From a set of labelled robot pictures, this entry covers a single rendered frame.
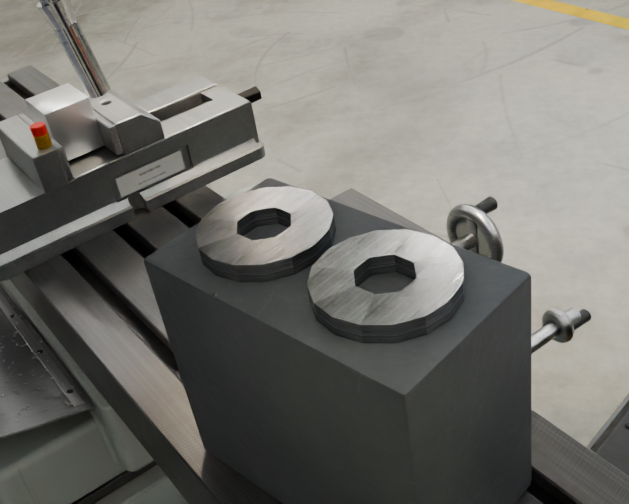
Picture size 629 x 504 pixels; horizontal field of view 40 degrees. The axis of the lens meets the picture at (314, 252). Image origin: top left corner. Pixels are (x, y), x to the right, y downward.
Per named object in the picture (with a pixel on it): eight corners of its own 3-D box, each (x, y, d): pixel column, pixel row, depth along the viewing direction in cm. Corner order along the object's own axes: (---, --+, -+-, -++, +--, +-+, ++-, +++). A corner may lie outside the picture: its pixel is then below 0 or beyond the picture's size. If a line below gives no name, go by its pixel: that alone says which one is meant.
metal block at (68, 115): (83, 129, 100) (68, 82, 97) (104, 145, 96) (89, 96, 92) (42, 146, 98) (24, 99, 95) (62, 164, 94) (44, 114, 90)
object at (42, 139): (49, 140, 91) (41, 119, 90) (54, 145, 90) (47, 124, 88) (35, 146, 90) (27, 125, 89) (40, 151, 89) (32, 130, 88)
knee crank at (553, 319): (571, 311, 141) (572, 282, 137) (601, 328, 136) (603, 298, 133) (475, 378, 131) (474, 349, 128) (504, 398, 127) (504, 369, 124)
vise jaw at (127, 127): (119, 107, 105) (110, 77, 103) (165, 138, 96) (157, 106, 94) (74, 125, 103) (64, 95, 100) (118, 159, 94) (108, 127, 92)
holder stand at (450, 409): (307, 361, 73) (266, 158, 62) (534, 483, 60) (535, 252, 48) (202, 450, 67) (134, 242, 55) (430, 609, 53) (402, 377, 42)
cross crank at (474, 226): (469, 242, 145) (466, 182, 138) (522, 270, 136) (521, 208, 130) (398, 284, 138) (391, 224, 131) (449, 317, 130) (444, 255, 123)
